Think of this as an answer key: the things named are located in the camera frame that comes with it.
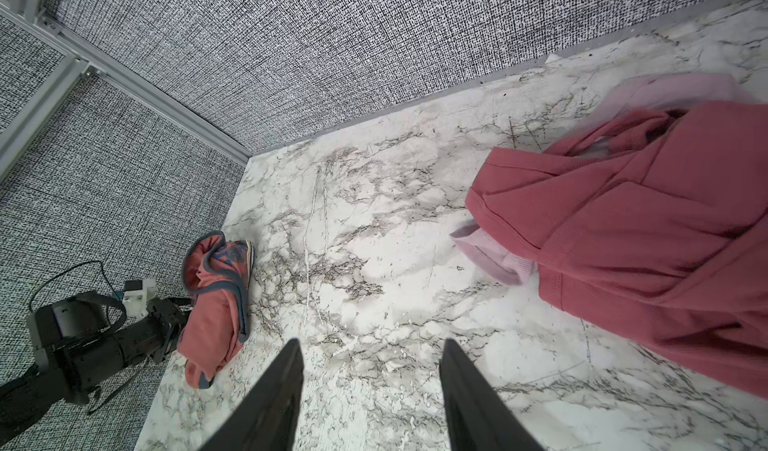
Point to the dark pink ribbed cloth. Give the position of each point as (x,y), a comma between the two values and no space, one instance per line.
(652,226)

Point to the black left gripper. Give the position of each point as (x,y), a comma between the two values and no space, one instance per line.
(166,318)

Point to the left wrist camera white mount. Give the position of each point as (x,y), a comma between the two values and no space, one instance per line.
(136,295)

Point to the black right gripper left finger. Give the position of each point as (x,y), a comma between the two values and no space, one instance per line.
(268,415)

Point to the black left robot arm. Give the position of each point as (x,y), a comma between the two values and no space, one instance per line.
(80,342)

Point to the salmon pink printed t-shirt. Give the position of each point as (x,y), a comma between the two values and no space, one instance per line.
(216,276)

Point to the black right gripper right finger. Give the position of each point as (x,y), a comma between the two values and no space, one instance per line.
(476,417)

